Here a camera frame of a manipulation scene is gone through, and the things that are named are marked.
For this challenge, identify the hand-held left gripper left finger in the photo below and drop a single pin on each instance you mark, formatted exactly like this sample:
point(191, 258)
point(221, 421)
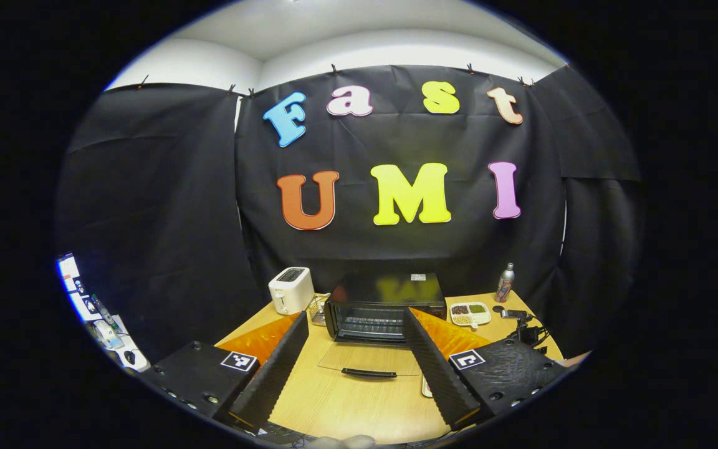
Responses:
point(272, 374)

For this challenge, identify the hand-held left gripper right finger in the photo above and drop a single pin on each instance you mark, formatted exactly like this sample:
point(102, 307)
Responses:
point(437, 374)

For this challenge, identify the black electric oven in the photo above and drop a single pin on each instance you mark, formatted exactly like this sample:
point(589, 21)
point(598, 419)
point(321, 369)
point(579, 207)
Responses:
point(390, 290)

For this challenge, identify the white divided snack dish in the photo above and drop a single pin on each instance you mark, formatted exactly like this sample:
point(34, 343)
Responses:
point(470, 315)

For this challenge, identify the white toaster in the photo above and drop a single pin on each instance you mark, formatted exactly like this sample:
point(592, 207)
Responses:
point(290, 290)

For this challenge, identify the silver bottle with red label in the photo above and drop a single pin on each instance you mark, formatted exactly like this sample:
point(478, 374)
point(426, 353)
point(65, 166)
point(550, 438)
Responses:
point(505, 284)

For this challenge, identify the black backdrop cloth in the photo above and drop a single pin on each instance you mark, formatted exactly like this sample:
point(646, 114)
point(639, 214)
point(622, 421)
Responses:
point(396, 249)

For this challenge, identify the black computer mouse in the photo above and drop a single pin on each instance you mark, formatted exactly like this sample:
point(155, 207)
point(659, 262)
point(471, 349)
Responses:
point(129, 357)

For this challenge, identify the white desk with small items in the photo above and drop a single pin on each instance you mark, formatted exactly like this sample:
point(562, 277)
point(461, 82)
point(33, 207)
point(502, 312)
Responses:
point(75, 277)

